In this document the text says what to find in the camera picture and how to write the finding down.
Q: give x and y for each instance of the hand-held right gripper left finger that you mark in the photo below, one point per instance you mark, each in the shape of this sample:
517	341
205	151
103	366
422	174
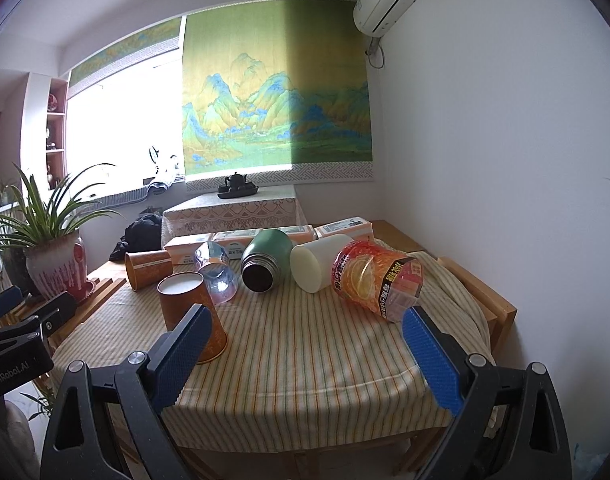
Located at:
182	360

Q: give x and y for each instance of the potted green plant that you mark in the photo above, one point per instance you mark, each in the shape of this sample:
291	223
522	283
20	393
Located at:
55	265

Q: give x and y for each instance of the landscape painting roller blind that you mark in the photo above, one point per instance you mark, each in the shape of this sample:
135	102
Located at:
275	95

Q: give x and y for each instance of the striped tablecloth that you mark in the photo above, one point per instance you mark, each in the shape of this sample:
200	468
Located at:
310	355

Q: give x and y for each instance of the black bag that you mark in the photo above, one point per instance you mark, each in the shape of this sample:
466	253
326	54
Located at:
140	235

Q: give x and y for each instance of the narrow landscape window blind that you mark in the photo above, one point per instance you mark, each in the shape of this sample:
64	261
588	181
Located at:
125	47

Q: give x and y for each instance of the wooden table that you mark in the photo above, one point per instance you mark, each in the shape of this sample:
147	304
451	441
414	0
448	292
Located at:
502	312

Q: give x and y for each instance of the small green plant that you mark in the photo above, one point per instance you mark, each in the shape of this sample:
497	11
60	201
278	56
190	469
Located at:
41	402

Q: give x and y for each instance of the white tissue pack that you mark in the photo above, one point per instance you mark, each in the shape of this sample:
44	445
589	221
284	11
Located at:
235	236
345	227
185	248

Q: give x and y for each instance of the orange printed plastic cup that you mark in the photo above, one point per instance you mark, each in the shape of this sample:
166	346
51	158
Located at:
375	280

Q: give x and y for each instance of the low table with lace cloth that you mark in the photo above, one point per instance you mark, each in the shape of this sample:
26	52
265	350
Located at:
225	216

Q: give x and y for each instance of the white plastic cup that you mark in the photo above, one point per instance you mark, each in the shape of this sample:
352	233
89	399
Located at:
325	257

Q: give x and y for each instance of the dark teapot on tray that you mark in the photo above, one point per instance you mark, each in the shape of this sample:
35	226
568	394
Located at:
237	185

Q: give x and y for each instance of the white wall shelf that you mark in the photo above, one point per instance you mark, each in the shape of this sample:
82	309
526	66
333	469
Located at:
56	132

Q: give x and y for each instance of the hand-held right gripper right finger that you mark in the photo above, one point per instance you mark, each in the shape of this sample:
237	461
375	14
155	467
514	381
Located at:
435	365

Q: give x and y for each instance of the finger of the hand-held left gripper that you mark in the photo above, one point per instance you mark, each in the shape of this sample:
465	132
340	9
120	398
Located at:
55	312
5	301

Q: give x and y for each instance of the blue folded cloth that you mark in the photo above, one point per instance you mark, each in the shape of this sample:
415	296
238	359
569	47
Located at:
161	185

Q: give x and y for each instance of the red round ornament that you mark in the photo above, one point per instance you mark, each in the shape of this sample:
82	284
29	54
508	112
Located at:
51	102

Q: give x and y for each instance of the orange paper cup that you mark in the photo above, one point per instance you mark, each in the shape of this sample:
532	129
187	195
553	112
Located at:
147	267
185	292

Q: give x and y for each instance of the wooden slatted tray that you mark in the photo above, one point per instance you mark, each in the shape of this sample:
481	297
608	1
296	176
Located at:
102	292

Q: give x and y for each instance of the green thermos cup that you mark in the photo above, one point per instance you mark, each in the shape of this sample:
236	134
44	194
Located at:
270	252

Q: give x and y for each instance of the patterned windowsill cushion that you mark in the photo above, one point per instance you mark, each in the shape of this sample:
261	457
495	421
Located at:
120	199

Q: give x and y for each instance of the clear blue plastic cup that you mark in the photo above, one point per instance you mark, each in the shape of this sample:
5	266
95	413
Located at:
217	275

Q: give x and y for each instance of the orange tissue pack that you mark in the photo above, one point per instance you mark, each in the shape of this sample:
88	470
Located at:
300	231

